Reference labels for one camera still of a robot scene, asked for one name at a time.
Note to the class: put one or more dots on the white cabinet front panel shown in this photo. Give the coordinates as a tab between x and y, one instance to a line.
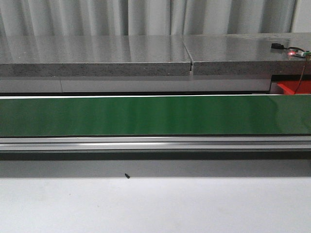
196	83

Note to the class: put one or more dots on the grey stone countertop right slab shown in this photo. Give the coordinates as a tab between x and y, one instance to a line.
245	54

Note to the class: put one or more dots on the grey stone countertop slab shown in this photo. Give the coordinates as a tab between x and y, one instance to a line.
245	54
93	56

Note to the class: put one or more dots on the green conveyor belt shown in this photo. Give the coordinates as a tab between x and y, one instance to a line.
171	115

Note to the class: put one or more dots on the grey stone countertop left slab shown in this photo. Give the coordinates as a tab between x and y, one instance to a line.
93	56

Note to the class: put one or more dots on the black connector plug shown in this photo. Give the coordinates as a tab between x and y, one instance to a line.
277	46

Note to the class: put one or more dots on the red plastic tray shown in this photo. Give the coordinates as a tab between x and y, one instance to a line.
295	87

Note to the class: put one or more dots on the small green circuit board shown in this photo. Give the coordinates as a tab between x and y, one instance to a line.
300	53

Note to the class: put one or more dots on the grey pleated curtain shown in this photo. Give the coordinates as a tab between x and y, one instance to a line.
145	17

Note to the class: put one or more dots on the aluminium conveyor frame rail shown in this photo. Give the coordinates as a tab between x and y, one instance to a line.
155	143

